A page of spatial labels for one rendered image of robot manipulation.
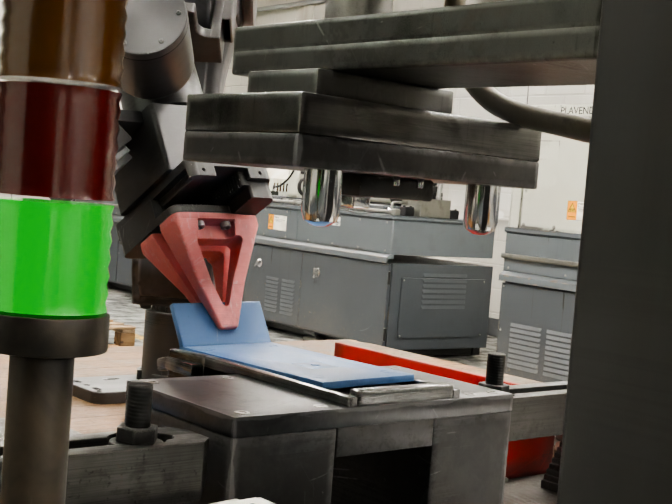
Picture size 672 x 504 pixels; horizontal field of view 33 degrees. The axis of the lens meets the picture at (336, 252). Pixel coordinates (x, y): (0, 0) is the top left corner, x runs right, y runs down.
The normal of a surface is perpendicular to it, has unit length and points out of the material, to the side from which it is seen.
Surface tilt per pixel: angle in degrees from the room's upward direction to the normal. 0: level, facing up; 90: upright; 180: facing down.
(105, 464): 90
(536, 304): 90
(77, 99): 76
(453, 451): 90
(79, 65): 104
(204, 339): 59
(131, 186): 91
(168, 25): 66
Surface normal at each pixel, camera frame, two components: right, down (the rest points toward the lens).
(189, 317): 0.60, -0.43
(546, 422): 0.65, 0.09
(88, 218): 0.78, -0.15
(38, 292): 0.14, -0.18
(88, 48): 0.56, 0.33
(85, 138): 0.60, -0.15
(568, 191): -0.79, -0.03
